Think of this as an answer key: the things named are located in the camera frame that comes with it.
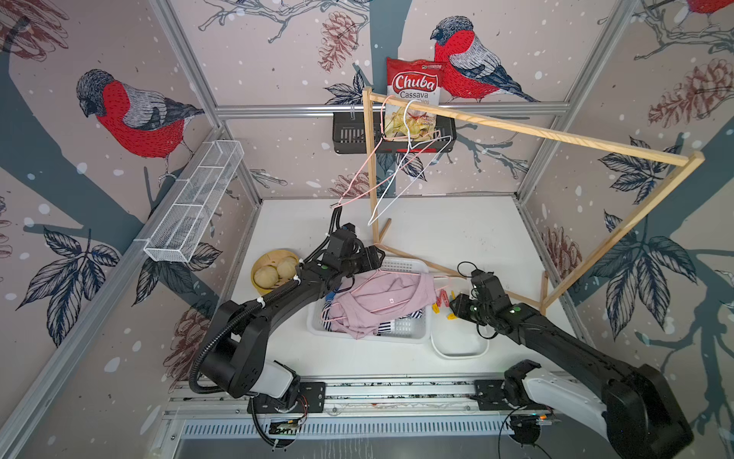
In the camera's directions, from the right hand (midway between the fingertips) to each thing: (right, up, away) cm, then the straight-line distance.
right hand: (452, 302), depth 87 cm
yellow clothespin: (-5, -2, +2) cm, 6 cm away
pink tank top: (-21, +4, -6) cm, 22 cm away
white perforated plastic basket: (-12, -7, -4) cm, 15 cm away
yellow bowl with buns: (-59, +9, +7) cm, 60 cm away
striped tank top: (-21, -4, -8) cm, 23 cm away
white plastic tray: (0, -9, -6) cm, 11 cm away
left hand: (-22, +16, -1) cm, 27 cm away
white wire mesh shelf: (-75, +32, -7) cm, 82 cm away
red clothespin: (-3, 0, +4) cm, 5 cm away
